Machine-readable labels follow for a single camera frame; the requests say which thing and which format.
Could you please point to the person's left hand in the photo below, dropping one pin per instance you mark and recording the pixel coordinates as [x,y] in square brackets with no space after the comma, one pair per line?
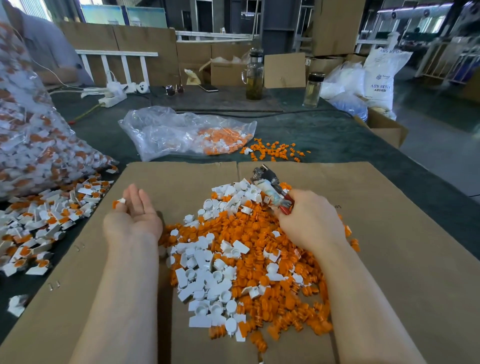
[135,223]

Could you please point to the person's right hand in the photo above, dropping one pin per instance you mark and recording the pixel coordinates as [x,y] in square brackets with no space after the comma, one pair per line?
[315,223]

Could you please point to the orange white plastic piece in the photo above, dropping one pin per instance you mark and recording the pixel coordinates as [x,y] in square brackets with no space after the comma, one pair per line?
[119,202]

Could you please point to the pile of orange and white parts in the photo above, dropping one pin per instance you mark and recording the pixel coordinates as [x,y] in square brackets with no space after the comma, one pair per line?
[240,277]

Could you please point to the pile of assembled white-orange parts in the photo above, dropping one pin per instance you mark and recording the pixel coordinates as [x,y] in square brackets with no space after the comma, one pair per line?
[41,221]

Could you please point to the person's right forearm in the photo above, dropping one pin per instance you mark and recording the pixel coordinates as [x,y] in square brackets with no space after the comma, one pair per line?
[367,315]

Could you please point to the person's left forearm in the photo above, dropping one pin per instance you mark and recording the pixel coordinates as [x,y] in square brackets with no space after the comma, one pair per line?
[120,307]

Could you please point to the scatter of orange offcuts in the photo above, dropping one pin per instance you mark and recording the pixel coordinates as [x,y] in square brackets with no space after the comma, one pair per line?
[275,150]

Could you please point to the brown cardboard sheet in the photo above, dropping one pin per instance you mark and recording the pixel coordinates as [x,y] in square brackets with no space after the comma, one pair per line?
[416,247]
[75,285]

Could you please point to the small clear plastic bag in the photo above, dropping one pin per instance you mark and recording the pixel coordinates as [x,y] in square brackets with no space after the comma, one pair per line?
[161,131]

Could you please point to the open brown cardboard box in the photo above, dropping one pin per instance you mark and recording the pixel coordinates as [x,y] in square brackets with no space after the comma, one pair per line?
[385,131]

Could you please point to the white power strip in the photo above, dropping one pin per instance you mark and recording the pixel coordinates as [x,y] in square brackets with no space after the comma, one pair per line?
[112,97]

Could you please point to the glass bottle with black lid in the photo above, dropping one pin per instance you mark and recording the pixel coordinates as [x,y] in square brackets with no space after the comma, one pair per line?
[313,91]

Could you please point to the large clear bag of seals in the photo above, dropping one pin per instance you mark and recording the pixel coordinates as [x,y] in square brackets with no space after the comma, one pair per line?
[34,135]

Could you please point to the clear blue plastic bag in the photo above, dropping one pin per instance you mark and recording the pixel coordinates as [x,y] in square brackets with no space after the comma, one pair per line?
[345,91]

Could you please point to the black phone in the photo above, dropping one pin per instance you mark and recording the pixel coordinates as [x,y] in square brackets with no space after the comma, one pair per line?
[208,88]

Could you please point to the flat brown cardboard panel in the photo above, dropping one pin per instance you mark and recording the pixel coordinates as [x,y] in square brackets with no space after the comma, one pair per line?
[285,70]

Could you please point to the glass tea jar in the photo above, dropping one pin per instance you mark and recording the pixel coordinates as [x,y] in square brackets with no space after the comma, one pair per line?
[253,79]

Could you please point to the white woven sack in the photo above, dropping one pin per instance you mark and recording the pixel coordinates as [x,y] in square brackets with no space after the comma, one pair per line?
[386,75]

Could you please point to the open cardboard box with paper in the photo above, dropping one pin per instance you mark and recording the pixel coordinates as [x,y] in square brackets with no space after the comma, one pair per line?
[226,73]

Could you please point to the row of upright cardboard sheets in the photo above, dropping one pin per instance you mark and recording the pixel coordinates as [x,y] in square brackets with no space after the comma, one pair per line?
[166,46]

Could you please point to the tall brown cardboard box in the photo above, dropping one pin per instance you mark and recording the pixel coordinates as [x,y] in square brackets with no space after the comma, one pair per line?
[339,26]

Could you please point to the dark steel pillar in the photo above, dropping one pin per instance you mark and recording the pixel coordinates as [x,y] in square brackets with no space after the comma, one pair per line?
[279,26]

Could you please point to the white metal rack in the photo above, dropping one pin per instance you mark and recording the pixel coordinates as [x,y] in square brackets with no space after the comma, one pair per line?
[446,60]

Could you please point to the white railing frame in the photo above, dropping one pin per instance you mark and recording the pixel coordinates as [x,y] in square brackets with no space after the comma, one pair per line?
[118,53]

